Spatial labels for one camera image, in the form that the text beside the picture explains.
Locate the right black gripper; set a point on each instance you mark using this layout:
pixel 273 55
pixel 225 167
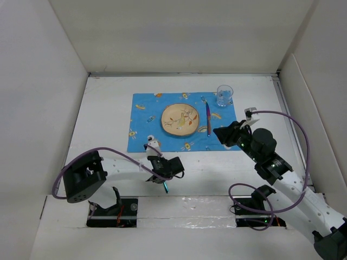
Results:
pixel 226 135

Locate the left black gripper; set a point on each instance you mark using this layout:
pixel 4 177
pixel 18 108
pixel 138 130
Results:
pixel 160 158

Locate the iridescent knife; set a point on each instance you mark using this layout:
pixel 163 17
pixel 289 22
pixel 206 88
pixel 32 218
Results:
pixel 207 109

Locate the clear plastic cup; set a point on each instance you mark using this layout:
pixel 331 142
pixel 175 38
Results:
pixel 224 95

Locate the beige floral plate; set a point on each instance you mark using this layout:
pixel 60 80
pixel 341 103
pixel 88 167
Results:
pixel 180 119

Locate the blue patterned cloth placemat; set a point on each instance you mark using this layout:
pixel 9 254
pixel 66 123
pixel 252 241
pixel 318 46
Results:
pixel 147 111

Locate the iridescent fork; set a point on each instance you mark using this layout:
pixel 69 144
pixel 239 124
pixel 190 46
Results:
pixel 165 187

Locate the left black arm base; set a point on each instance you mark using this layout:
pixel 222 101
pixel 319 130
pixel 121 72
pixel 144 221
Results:
pixel 123 214

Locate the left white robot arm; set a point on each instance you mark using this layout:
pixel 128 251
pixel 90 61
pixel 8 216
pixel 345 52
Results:
pixel 93 178

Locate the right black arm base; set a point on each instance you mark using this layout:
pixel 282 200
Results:
pixel 249 210

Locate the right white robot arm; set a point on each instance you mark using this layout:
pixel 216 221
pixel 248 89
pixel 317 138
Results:
pixel 285 194

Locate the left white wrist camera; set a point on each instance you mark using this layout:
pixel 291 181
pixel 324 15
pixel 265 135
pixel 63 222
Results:
pixel 152 148

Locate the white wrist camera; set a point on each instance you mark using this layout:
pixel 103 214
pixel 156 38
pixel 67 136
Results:
pixel 152 148
pixel 251 117

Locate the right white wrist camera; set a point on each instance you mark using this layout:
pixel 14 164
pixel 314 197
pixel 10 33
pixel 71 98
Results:
pixel 251 117

